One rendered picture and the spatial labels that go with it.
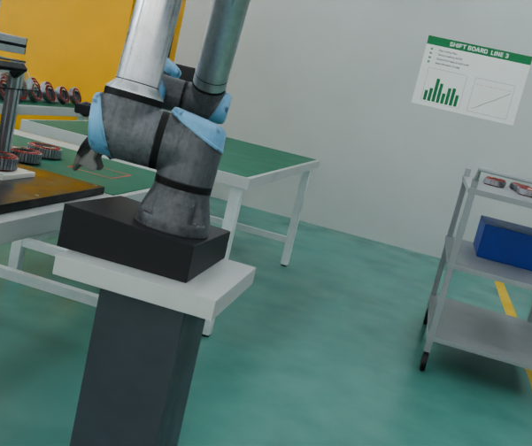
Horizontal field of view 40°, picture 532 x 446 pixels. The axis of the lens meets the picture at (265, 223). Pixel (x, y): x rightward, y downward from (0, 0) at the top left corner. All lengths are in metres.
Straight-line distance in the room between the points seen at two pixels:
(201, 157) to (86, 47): 4.14
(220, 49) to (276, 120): 5.35
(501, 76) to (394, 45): 0.97
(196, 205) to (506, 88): 5.51
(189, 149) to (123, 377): 0.47
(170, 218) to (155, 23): 0.37
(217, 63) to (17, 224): 0.55
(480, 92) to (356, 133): 1.14
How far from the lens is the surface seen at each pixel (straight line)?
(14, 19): 5.81
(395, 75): 6.77
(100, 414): 1.55
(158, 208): 1.42
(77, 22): 5.56
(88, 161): 1.84
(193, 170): 1.41
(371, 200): 6.80
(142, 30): 1.44
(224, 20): 1.54
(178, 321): 1.42
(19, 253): 3.63
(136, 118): 1.42
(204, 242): 1.43
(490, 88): 6.76
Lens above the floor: 1.13
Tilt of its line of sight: 10 degrees down
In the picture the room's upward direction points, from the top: 13 degrees clockwise
